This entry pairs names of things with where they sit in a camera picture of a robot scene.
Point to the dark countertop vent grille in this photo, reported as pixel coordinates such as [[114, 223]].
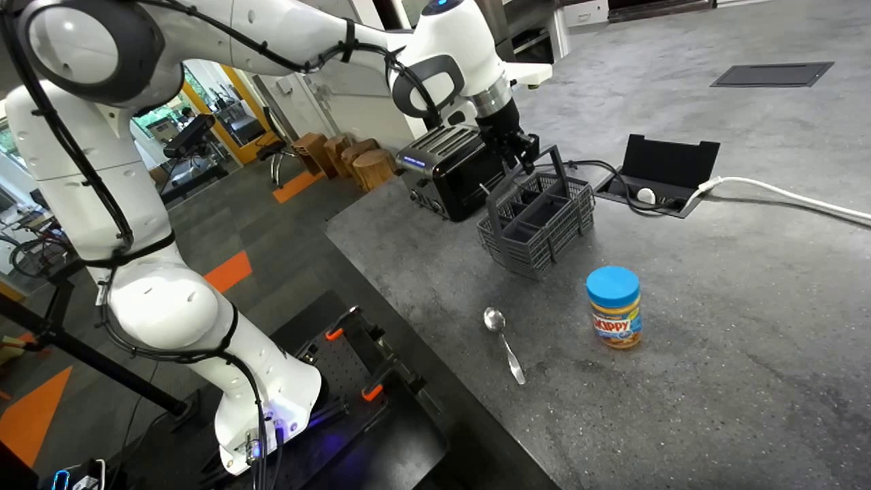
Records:
[[772, 74]]

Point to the grey plastic cutlery holder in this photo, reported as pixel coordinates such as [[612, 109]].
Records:
[[541, 233]]

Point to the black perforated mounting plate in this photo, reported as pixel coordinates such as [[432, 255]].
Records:
[[363, 453]]

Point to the black robot stand frame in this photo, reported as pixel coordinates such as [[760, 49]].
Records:
[[92, 358]]

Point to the black orange bar clamp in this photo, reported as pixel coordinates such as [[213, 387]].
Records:
[[349, 331], [391, 382]]

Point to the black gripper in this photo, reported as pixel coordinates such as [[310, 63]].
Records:
[[504, 125]]

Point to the wooden stool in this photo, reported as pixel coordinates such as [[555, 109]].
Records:
[[349, 154], [374, 169], [311, 154]]

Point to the black desk chair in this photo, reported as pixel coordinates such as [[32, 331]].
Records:
[[193, 137]]

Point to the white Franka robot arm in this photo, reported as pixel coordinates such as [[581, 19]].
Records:
[[153, 299]]

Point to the silver metal spoon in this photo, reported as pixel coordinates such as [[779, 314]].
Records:
[[495, 319]]

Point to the silver four-slot toaster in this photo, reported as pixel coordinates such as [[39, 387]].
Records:
[[464, 185]]

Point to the blue-lidded peanut butter jar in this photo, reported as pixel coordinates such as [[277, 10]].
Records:
[[617, 317]]

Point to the white round plug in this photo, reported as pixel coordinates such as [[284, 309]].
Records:
[[647, 193]]

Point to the black pop-up outlet box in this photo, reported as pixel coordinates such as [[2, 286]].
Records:
[[668, 167]]

